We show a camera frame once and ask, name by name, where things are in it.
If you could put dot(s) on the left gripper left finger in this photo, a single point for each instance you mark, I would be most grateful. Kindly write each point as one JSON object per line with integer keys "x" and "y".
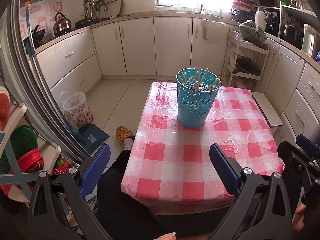
{"x": 58, "y": 209}

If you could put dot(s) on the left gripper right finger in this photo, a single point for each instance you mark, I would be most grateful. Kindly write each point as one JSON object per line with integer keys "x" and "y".
{"x": 261, "y": 209}

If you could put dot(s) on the beige wooden chopstick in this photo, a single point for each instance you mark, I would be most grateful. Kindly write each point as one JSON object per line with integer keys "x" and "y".
{"x": 196, "y": 82}

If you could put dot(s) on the person hand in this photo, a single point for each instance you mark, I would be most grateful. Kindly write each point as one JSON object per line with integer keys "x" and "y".
{"x": 298, "y": 220}

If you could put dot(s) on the white wooden stool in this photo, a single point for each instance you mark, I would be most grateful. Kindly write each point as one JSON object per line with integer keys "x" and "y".
{"x": 267, "y": 110}

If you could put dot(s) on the red plastic container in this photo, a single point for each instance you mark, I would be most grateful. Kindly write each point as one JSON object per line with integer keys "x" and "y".
{"x": 31, "y": 161}

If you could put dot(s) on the black trouser leg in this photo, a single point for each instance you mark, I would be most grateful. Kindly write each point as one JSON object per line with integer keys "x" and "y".
{"x": 120, "y": 215}

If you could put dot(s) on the green round container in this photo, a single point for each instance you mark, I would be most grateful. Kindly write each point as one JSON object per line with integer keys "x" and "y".
{"x": 22, "y": 140}

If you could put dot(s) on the blue dustpan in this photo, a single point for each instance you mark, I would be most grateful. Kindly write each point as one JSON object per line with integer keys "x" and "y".
{"x": 91, "y": 137}

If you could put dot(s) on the black pan on rack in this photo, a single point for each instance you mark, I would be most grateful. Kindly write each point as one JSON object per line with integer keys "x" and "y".
{"x": 247, "y": 66}

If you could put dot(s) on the white rolling rack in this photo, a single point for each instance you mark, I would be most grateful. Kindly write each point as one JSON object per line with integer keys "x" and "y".
{"x": 238, "y": 47}

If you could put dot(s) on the pink checkered tablecloth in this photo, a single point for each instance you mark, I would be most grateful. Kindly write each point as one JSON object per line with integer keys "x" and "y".
{"x": 170, "y": 162}

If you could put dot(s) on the yellow patterned slipper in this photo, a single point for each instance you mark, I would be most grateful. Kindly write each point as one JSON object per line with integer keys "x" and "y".
{"x": 123, "y": 133}

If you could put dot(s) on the clear floral waste bin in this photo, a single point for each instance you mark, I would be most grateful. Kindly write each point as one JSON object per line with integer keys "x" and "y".
{"x": 76, "y": 106}

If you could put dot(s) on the teal perforated plastic basket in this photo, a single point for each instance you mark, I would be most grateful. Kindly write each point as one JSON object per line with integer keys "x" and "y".
{"x": 194, "y": 106}

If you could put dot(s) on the green plastic bag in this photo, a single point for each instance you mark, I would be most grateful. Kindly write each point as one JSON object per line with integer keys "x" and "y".
{"x": 252, "y": 32}

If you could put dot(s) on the white thermos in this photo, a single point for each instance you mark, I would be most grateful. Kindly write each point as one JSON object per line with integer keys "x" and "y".
{"x": 261, "y": 18}

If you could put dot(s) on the stacked bowls and pots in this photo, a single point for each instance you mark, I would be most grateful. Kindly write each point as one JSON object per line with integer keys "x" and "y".
{"x": 242, "y": 10}

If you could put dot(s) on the mop pole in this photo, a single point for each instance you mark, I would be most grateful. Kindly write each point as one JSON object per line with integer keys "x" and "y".
{"x": 35, "y": 63}

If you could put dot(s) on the black wok on stove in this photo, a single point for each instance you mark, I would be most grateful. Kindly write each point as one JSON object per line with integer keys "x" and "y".
{"x": 38, "y": 35}

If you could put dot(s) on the steel kettle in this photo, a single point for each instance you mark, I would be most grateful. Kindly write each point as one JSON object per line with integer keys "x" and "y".
{"x": 62, "y": 23}

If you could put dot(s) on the black pot on counter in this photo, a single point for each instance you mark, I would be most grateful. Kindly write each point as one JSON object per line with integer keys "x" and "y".
{"x": 83, "y": 23}

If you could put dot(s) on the utensil holder rack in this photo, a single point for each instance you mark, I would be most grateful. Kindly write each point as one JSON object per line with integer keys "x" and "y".
{"x": 91, "y": 8}

